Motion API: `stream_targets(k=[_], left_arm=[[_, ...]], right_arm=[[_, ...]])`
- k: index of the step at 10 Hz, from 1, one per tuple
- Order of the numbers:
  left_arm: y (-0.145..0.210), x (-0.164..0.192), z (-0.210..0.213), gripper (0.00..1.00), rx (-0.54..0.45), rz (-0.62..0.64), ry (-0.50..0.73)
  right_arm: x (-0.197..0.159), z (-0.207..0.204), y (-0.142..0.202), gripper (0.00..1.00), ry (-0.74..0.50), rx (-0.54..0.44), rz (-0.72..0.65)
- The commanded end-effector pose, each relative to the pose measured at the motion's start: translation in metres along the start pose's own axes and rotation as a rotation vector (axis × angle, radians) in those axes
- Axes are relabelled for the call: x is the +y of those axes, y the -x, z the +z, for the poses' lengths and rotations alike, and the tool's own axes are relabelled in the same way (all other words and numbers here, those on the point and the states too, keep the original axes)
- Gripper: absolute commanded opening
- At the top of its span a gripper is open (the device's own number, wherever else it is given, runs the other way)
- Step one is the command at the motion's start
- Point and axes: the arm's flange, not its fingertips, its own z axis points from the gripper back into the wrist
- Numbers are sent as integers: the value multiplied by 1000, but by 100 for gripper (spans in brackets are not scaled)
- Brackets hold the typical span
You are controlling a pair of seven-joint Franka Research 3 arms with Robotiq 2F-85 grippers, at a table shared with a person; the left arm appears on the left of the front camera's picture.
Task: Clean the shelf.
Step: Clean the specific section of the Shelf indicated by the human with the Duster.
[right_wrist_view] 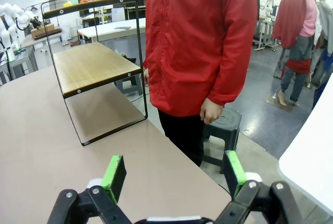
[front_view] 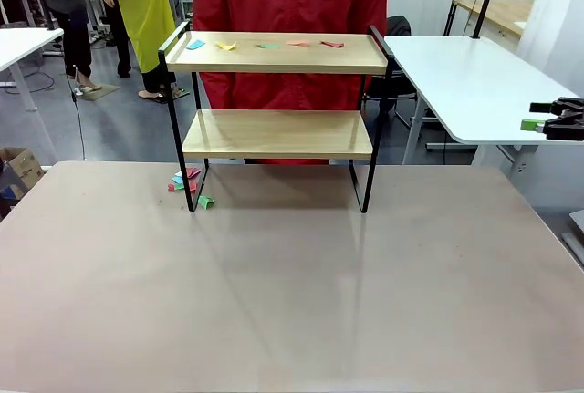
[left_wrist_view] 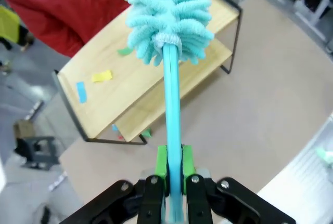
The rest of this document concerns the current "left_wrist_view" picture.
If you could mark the teal chenille duster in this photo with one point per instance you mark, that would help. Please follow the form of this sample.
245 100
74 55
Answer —
173 104

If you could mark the person in yellow apron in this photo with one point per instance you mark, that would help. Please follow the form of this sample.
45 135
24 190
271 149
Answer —
9 24

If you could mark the white platform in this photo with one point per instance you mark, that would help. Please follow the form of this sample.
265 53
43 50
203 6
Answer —
299 187

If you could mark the dark plastic stool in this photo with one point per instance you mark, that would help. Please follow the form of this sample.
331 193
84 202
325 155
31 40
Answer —
36 151

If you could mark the pale green object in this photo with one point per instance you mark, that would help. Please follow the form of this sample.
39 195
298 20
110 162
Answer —
325 154

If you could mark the two-tier wooden metal shelf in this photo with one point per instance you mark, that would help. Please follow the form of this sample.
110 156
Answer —
104 109

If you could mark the flat blue paper scrap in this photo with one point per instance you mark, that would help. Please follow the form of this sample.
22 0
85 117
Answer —
82 92

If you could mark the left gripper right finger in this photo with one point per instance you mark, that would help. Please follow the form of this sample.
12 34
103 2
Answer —
197 198

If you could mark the yellow paper scrap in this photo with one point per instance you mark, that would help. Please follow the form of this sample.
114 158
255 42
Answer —
102 76

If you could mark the crumpled green paper scrap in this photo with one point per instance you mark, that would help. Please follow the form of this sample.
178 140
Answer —
147 133

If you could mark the person in red jacket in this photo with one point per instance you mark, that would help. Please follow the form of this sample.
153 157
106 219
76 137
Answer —
65 8

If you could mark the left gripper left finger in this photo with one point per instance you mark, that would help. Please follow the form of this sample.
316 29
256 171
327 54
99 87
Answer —
153 198

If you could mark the folded blue paper scrap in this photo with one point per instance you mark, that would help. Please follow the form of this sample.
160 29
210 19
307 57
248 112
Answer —
114 127

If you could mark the long green paper scrap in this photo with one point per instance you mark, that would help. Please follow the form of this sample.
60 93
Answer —
124 51

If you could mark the cardboard box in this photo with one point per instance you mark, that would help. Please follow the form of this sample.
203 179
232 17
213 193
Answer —
23 129

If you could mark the grey metal rail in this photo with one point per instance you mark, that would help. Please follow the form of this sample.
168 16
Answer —
312 20

